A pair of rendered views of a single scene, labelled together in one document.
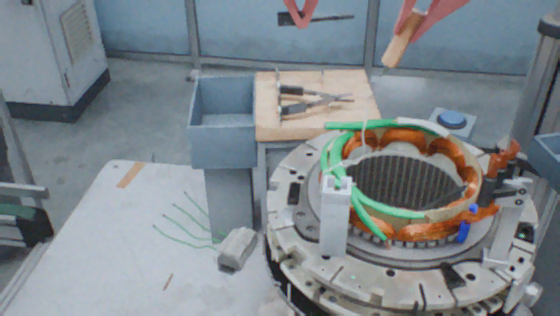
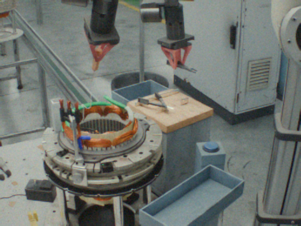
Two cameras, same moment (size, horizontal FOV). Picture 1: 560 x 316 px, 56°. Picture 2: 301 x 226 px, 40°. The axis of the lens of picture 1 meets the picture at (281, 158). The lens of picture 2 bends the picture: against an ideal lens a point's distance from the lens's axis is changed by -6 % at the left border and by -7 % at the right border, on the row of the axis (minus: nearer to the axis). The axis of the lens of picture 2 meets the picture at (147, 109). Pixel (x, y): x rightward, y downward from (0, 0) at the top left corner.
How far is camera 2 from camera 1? 1.03 m
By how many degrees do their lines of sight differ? 47
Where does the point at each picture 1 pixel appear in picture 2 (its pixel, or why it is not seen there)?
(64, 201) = not seen: hidden behind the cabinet
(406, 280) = (54, 146)
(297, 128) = (139, 110)
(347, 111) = (167, 115)
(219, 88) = (156, 89)
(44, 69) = (228, 86)
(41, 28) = (234, 63)
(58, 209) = not seen: hidden behind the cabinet
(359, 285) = (45, 139)
